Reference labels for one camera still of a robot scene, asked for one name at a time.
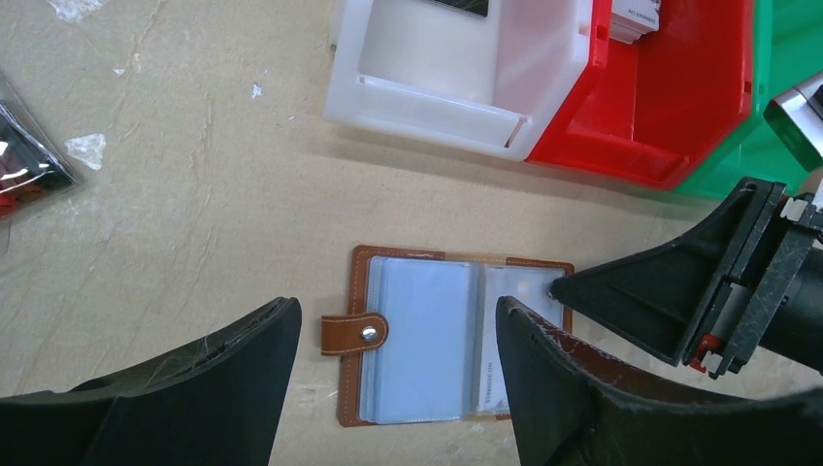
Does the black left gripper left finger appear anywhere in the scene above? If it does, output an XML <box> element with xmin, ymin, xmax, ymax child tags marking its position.
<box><xmin>1</xmin><ymin>297</ymin><xmax>302</xmax><ymax>465</ymax></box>

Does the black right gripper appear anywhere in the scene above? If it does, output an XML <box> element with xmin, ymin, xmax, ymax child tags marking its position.
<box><xmin>549</xmin><ymin>168</ymin><xmax>822</xmax><ymax>378</ymax></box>

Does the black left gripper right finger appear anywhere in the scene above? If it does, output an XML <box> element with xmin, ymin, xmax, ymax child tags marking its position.
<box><xmin>498</xmin><ymin>297</ymin><xmax>822</xmax><ymax>465</ymax></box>

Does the brown leather card holder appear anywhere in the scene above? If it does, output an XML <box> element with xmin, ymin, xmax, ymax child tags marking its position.
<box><xmin>320</xmin><ymin>245</ymin><xmax>574</xmax><ymax>427</ymax></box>

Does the red plastic bin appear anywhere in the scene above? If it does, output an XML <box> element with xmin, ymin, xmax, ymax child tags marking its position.
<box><xmin>526</xmin><ymin>1</ymin><xmax>755</xmax><ymax>190</ymax></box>

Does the white plastic bin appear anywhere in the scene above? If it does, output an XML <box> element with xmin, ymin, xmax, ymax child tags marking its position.
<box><xmin>324</xmin><ymin>1</ymin><xmax>596</xmax><ymax>161</ymax></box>

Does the green plastic bin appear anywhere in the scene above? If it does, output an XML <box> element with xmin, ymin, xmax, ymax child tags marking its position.
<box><xmin>675</xmin><ymin>0</ymin><xmax>822</xmax><ymax>199</ymax></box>

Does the pack of coloured markers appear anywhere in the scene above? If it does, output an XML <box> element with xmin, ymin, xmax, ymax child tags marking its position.
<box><xmin>1</xmin><ymin>78</ymin><xmax>84</xmax><ymax>218</ymax></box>

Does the silver credit card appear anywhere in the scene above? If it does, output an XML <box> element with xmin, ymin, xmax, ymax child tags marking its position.
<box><xmin>609</xmin><ymin>0</ymin><xmax>661</xmax><ymax>45</ymax></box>

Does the black credit card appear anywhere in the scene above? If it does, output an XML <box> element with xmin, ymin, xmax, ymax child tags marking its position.
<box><xmin>431</xmin><ymin>0</ymin><xmax>490</xmax><ymax>18</ymax></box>

